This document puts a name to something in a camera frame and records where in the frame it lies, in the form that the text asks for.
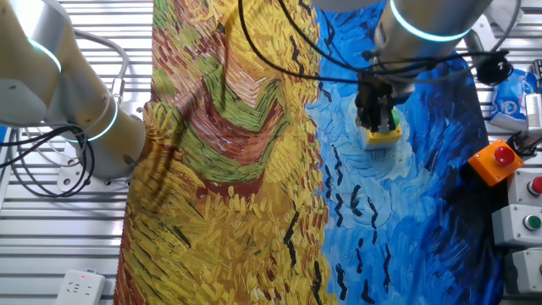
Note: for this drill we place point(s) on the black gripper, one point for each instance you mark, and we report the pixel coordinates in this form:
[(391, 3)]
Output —
[(377, 91)]

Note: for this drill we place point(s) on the yellow box green push button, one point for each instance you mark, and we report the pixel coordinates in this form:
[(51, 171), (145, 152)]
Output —
[(383, 139)]

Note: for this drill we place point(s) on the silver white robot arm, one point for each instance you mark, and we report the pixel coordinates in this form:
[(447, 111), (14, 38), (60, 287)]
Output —
[(42, 84)]

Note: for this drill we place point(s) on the orange box red button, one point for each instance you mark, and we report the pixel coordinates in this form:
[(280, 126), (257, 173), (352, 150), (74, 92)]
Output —
[(487, 167)]

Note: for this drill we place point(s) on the grey box red button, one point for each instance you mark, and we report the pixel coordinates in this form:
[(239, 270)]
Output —
[(523, 271), (518, 188)]

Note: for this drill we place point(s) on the grey box green button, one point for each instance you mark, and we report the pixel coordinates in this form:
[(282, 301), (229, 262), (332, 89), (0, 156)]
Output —
[(508, 226)]

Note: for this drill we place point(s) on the blue tissue pack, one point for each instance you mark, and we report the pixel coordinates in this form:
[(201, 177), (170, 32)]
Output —
[(508, 103)]

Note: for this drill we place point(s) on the Van Gogh print cloth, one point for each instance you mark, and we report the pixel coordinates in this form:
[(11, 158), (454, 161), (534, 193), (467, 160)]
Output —
[(233, 212)]

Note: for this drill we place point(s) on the white power strip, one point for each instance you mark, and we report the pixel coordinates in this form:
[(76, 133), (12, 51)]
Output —
[(78, 290)]

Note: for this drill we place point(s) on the silver sensor on black mount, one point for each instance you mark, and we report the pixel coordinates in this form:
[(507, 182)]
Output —
[(523, 144)]

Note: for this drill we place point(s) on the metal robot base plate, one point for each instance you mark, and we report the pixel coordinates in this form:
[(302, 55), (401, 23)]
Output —
[(68, 180)]

